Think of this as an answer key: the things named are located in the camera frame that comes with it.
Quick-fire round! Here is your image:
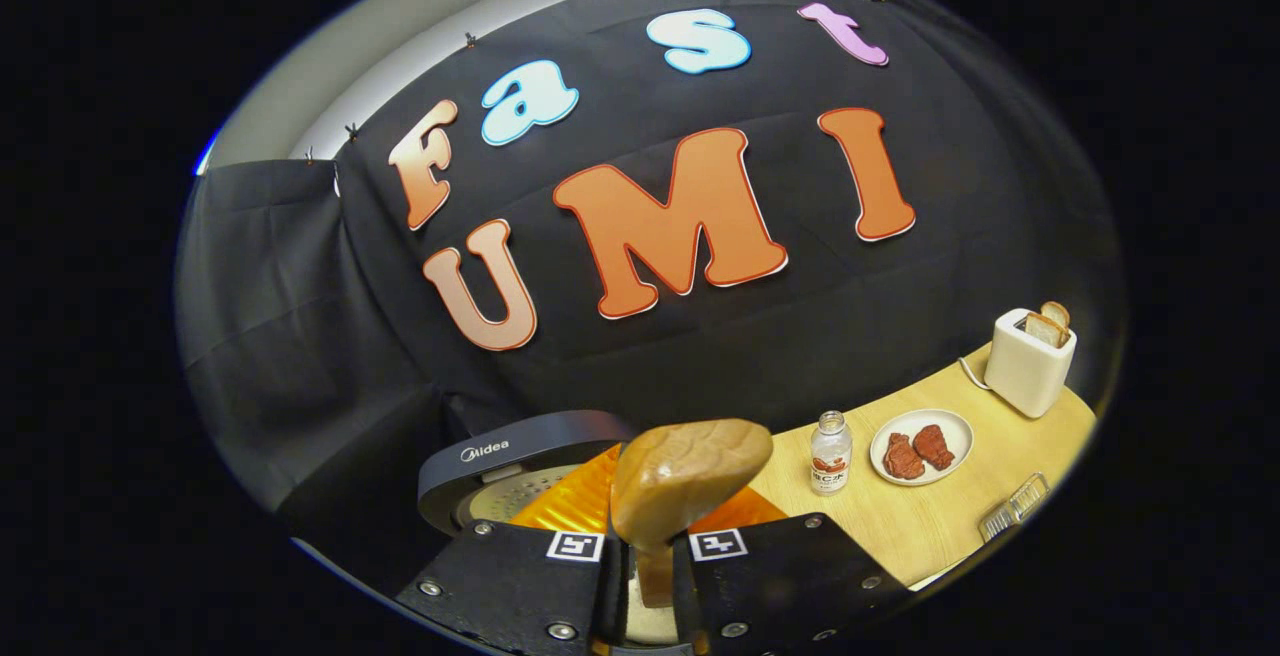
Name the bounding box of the red meat piece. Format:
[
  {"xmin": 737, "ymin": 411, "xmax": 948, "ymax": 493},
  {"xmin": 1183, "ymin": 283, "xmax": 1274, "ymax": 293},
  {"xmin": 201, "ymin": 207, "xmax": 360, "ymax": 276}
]
[
  {"xmin": 912, "ymin": 424, "xmax": 956, "ymax": 471},
  {"xmin": 882, "ymin": 433, "xmax": 926, "ymax": 480}
]

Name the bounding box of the wooden spoon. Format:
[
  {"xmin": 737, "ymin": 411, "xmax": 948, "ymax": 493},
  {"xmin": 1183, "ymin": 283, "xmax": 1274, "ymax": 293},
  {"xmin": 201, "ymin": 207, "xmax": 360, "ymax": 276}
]
[{"xmin": 610, "ymin": 419, "xmax": 774, "ymax": 609}]

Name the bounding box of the white round plate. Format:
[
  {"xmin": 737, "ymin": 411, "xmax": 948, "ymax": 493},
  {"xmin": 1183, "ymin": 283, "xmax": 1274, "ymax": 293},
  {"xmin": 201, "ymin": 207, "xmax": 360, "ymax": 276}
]
[{"xmin": 869, "ymin": 409, "xmax": 974, "ymax": 487}]

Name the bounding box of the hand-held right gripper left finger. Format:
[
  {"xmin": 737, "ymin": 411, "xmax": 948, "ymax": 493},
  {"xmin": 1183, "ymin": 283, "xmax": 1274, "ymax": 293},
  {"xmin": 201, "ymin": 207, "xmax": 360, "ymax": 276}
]
[{"xmin": 395, "ymin": 444, "xmax": 626, "ymax": 656}]

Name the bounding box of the black backdrop cloth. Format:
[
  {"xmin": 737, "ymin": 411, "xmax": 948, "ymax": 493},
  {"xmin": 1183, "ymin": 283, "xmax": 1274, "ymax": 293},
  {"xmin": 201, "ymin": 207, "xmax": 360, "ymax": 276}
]
[{"xmin": 175, "ymin": 0, "xmax": 1126, "ymax": 557}]

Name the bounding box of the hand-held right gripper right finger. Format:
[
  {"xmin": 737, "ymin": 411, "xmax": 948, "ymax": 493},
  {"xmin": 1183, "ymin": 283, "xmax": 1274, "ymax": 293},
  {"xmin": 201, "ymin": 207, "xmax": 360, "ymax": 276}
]
[{"xmin": 672, "ymin": 486, "xmax": 911, "ymax": 652}]

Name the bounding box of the clear drink bottle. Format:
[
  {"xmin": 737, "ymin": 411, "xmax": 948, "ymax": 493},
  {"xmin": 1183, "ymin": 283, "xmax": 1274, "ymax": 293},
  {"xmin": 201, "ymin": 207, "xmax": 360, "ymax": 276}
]
[{"xmin": 810, "ymin": 411, "xmax": 853, "ymax": 495}]

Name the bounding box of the white toaster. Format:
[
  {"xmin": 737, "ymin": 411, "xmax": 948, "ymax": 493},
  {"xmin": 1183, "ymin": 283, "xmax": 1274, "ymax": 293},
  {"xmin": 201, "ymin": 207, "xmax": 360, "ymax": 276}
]
[{"xmin": 984, "ymin": 308, "xmax": 1078, "ymax": 419}]

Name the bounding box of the grey steel rice cooker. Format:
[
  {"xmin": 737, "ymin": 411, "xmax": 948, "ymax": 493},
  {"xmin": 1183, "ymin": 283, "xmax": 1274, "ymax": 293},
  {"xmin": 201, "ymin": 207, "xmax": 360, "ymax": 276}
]
[{"xmin": 417, "ymin": 410, "xmax": 636, "ymax": 537}]

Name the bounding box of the metal wire chopstick holder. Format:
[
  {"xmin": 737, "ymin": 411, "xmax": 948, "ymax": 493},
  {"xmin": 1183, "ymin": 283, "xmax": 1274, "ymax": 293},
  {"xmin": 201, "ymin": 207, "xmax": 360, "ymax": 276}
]
[{"xmin": 978, "ymin": 473, "xmax": 1051, "ymax": 544}]

